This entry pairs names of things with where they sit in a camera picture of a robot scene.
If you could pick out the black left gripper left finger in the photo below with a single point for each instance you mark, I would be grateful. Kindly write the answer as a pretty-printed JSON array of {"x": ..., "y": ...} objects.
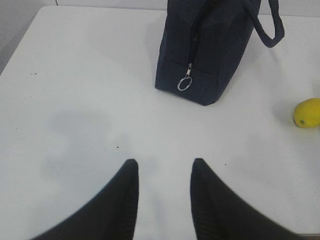
[{"x": 110, "y": 215}]

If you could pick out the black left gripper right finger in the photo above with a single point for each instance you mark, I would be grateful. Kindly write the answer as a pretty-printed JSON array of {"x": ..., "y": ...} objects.
[{"x": 218, "y": 213}]

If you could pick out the navy blue lunch bag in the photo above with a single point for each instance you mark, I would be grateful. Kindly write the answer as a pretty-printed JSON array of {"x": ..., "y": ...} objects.
[{"x": 203, "y": 43}]

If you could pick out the yellow lemon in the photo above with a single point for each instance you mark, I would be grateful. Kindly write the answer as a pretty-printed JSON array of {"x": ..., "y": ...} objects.
[{"x": 307, "y": 113}]

